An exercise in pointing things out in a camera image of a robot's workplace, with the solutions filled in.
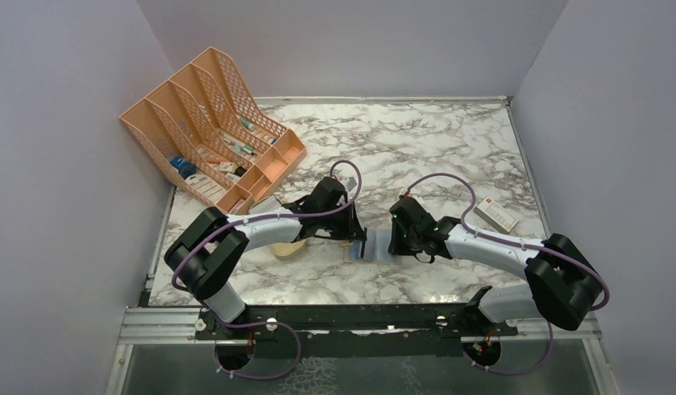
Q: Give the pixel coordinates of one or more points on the green marker pen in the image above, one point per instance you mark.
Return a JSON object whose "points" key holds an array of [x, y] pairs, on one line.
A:
{"points": [[247, 124]]}

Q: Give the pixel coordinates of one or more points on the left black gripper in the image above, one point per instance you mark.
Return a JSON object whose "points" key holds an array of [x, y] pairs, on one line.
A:
{"points": [[352, 230]]}

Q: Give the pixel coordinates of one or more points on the stack of silver cards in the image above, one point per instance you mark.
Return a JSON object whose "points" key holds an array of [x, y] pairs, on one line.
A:
{"points": [[265, 205]]}

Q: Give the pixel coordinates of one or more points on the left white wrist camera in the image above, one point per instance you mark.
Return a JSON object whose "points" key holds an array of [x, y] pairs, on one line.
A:
{"points": [[349, 183]]}

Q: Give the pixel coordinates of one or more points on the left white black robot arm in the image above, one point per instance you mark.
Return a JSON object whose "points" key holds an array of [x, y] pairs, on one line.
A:
{"points": [[205, 255]]}

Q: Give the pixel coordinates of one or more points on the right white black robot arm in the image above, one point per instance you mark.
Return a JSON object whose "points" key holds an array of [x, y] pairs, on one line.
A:
{"points": [[560, 284]]}

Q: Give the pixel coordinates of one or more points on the blue tape roll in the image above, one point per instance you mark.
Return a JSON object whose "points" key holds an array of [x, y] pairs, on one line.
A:
{"points": [[184, 166]]}

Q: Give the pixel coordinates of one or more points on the beige oval tray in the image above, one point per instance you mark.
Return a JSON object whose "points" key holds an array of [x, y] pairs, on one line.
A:
{"points": [[287, 251]]}

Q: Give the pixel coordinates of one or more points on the aluminium frame profile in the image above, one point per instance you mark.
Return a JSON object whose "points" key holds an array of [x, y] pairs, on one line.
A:
{"points": [[159, 326]]}

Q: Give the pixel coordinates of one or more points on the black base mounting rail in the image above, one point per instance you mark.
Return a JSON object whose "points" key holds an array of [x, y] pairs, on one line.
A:
{"points": [[347, 330]]}

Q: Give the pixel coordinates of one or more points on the white card box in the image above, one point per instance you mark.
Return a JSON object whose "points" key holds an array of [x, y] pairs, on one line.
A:
{"points": [[496, 215]]}

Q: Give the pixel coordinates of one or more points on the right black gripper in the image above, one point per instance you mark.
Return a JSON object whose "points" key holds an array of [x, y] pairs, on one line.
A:
{"points": [[395, 246]]}

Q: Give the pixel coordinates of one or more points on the orange plastic desk organizer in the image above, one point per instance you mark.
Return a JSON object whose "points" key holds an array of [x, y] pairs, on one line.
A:
{"points": [[194, 114]]}

